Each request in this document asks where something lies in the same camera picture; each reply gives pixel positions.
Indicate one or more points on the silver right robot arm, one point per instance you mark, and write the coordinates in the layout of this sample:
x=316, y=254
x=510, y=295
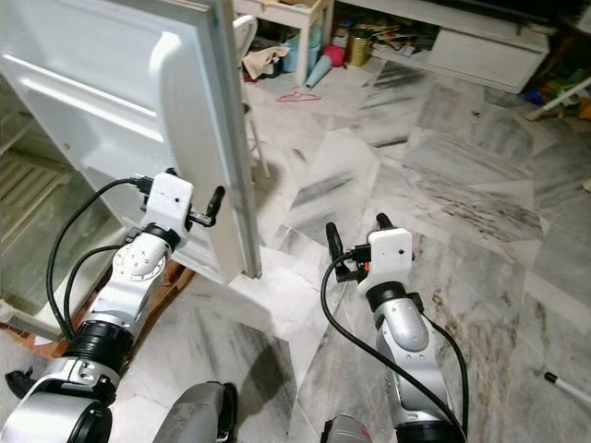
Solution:
x=404, y=337

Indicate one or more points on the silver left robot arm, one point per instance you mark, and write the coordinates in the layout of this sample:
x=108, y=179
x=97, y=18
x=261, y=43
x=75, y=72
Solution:
x=134, y=277

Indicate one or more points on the white fridge door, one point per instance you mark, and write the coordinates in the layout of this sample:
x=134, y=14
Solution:
x=92, y=55

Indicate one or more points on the red brick fridge base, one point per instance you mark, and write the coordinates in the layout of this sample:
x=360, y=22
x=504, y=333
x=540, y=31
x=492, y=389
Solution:
x=44, y=347

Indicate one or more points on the pink clothes hanger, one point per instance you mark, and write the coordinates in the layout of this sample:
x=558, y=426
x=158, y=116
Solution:
x=300, y=96

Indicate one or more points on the beige cloth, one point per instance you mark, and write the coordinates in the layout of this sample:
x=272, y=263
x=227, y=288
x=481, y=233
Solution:
x=263, y=63

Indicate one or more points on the grey-blue cone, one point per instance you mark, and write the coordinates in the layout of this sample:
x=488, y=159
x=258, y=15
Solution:
x=318, y=74

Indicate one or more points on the grey robot right leg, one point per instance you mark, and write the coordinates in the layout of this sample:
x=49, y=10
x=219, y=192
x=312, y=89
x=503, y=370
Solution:
x=346, y=431

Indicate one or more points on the grey robot leg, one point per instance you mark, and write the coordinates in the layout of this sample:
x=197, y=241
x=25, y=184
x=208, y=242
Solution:
x=194, y=415
x=346, y=431

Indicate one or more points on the teal plastic container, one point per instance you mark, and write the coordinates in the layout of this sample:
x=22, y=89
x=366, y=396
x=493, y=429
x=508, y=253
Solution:
x=291, y=57

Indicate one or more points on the gold tin can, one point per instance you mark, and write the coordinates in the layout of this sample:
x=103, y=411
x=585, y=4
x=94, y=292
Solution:
x=360, y=48

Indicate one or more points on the white low cabinet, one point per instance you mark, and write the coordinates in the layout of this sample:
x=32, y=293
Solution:
x=480, y=57

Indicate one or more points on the pale wooden small table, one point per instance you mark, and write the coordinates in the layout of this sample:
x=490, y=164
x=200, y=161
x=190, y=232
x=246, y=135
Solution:
x=277, y=11

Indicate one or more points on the grey robot left leg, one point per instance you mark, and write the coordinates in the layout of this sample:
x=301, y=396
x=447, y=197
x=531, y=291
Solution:
x=194, y=415

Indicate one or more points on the small blue toy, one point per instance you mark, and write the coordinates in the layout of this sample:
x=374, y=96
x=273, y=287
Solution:
x=537, y=94

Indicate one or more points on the pale furniture leg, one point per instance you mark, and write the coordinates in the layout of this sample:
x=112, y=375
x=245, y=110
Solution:
x=559, y=103

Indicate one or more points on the small black floor object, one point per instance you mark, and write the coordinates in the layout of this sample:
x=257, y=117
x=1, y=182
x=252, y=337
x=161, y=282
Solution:
x=23, y=383

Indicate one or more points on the white stick with black tip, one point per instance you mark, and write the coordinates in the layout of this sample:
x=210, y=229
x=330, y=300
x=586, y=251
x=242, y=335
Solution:
x=568, y=389

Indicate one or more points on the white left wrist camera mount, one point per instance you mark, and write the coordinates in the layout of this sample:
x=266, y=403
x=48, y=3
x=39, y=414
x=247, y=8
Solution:
x=171, y=203

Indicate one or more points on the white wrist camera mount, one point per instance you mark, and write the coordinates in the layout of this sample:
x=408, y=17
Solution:
x=391, y=257
x=171, y=203

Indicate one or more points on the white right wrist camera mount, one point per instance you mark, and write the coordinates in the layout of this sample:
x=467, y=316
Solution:
x=391, y=257

